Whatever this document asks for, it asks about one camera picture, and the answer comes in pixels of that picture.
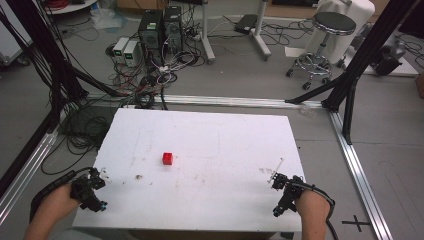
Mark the black frame post with braces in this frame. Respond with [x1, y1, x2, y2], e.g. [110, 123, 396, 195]
[284, 0, 423, 146]

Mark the black frame post with cables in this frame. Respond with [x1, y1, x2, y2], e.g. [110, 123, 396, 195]
[0, 0, 129, 198]

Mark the person's left hand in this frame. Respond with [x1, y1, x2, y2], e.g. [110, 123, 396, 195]
[42, 183, 82, 218]

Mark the black machine on white board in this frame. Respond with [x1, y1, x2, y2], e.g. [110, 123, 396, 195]
[344, 34, 420, 78]

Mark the red cable coil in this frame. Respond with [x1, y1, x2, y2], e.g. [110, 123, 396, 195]
[45, 0, 70, 10]

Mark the white power supply unit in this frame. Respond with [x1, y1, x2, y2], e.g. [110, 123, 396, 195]
[122, 40, 142, 68]
[112, 36, 130, 65]

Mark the white stand leg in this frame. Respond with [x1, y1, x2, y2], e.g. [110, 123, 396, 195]
[199, 0, 217, 65]
[250, 0, 273, 62]

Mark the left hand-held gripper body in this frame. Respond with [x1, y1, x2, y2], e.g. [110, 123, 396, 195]
[70, 175, 109, 213]

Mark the loose black cable coil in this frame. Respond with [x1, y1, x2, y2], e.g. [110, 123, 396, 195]
[40, 105, 113, 177]

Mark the person's right hand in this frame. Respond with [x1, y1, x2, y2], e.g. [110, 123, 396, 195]
[294, 189, 332, 222]

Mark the thin white stick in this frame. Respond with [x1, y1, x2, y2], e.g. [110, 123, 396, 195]
[267, 157, 285, 184]

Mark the tangle of cables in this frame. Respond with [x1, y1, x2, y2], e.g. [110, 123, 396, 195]
[104, 28, 209, 111]

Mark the black round chrome stool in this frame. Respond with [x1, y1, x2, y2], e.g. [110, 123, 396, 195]
[285, 11, 357, 92]

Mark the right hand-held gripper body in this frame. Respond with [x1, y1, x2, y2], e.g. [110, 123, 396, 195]
[272, 175, 305, 218]

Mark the aluminium floor rail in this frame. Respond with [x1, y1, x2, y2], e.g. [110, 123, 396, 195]
[84, 93, 325, 110]
[0, 128, 60, 226]
[328, 109, 395, 240]

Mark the white round table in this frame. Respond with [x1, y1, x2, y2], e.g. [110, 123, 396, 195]
[42, 0, 98, 16]

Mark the flat black box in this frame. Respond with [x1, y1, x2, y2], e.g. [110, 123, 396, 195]
[233, 13, 259, 35]

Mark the clear plastic bag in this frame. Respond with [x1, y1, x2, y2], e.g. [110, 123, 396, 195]
[90, 7, 128, 32]

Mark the black computer tower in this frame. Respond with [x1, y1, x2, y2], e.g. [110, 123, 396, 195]
[162, 5, 184, 53]
[137, 9, 165, 54]

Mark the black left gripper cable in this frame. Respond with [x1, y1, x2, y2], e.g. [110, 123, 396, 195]
[29, 166, 96, 224]

